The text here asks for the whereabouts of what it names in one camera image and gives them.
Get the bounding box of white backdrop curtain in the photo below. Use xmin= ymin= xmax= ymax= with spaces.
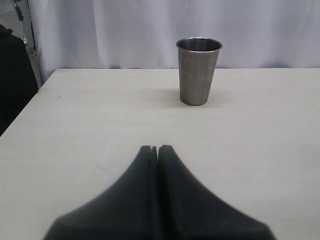
xmin=29 ymin=0 xmax=320 ymax=82

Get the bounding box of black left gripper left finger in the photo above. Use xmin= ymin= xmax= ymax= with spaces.
xmin=44 ymin=146 xmax=159 ymax=240

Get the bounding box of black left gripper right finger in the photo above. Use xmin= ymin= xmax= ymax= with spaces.
xmin=157 ymin=145 xmax=275 ymax=240

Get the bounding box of light stand at left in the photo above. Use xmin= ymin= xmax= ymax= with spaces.
xmin=13 ymin=0 xmax=38 ymax=58

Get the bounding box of dark object at left edge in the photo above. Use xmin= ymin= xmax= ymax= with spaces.
xmin=0 ymin=25 xmax=39 ymax=134

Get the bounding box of stainless steel cup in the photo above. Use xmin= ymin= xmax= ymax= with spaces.
xmin=176 ymin=37 xmax=223 ymax=106

